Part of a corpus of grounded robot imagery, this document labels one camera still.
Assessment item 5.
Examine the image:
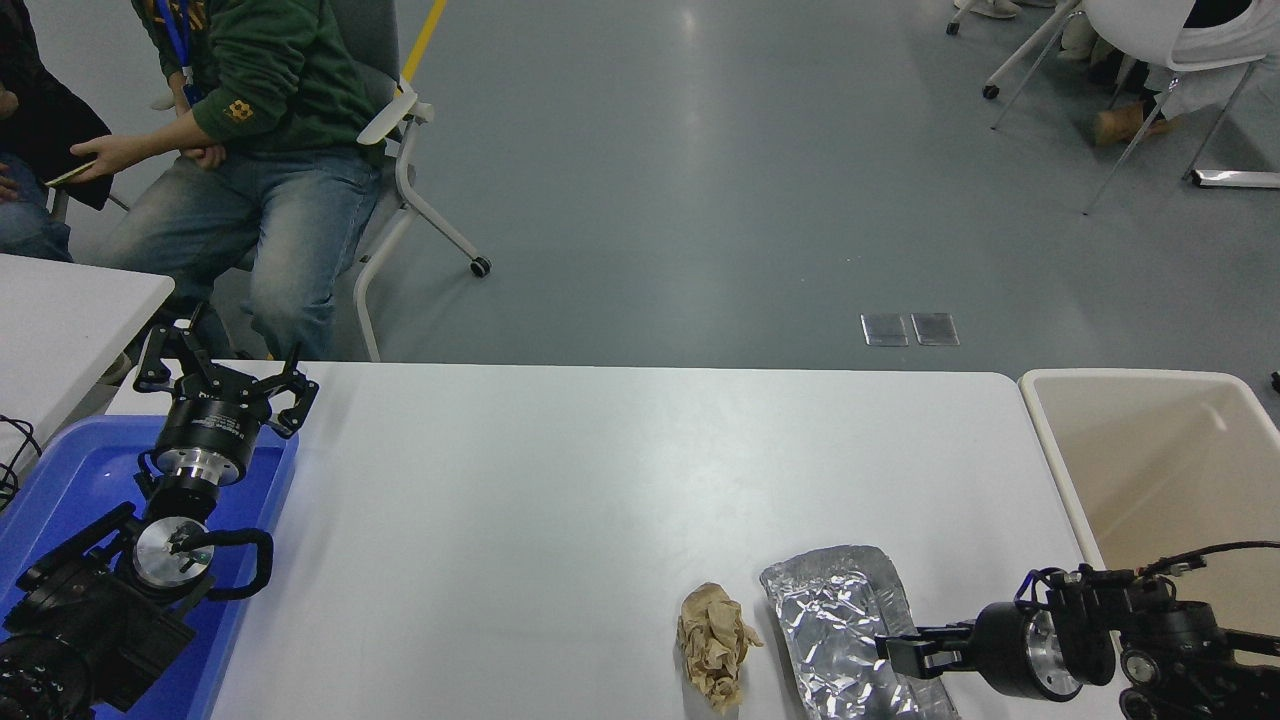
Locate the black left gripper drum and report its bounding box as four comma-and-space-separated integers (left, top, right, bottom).
152, 390, 268, 467

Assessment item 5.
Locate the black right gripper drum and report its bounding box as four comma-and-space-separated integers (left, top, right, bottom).
972, 601, 1047, 702

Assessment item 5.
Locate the silver foil tray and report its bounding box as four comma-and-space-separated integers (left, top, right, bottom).
759, 545, 961, 720

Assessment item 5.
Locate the tan paper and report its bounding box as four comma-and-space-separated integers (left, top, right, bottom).
676, 582, 764, 714

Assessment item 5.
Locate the person's left hand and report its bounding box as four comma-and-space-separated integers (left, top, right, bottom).
69, 134, 154, 185

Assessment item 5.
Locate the white side table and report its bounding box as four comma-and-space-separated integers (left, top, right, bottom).
0, 253, 176, 471

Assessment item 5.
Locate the blue plastic tray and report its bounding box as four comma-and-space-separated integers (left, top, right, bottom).
0, 415, 301, 720

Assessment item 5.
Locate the person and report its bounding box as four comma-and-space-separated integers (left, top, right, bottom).
0, 0, 113, 263
70, 0, 386, 361
1060, 0, 1280, 149

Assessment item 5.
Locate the large pale plastic bin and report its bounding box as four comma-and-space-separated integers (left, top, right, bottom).
1018, 367, 1280, 641

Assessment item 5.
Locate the white wheeled office chair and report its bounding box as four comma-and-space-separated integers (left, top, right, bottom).
150, 0, 493, 363

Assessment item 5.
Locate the silver floor bar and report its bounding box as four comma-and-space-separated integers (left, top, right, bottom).
1190, 168, 1280, 189

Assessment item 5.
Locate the white wheeled table leg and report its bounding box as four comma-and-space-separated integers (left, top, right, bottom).
945, 0, 1086, 101

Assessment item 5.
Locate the white shell chair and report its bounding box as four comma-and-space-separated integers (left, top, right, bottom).
1082, 0, 1280, 216

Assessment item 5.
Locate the grey chair frame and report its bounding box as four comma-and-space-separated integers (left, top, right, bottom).
45, 185, 129, 226

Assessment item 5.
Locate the black cable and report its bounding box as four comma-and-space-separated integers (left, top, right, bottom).
0, 415, 43, 513

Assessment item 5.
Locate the white badge blue lanyard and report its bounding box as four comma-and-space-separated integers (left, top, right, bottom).
155, 0, 207, 108

